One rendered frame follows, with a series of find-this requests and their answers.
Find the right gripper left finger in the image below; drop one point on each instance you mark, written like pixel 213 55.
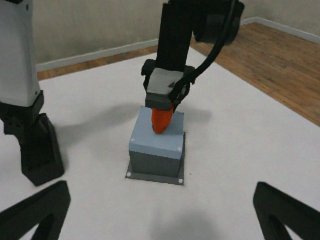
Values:
pixel 47 208

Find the orange-red peg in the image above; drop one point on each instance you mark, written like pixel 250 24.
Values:
pixel 161 118

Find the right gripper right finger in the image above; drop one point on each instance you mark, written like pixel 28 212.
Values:
pixel 276 209

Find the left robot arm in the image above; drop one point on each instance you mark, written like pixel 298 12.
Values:
pixel 21 98

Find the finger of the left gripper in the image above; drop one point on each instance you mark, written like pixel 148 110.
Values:
pixel 145 84
pixel 184 95

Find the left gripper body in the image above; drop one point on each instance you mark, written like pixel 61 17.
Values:
pixel 167 69

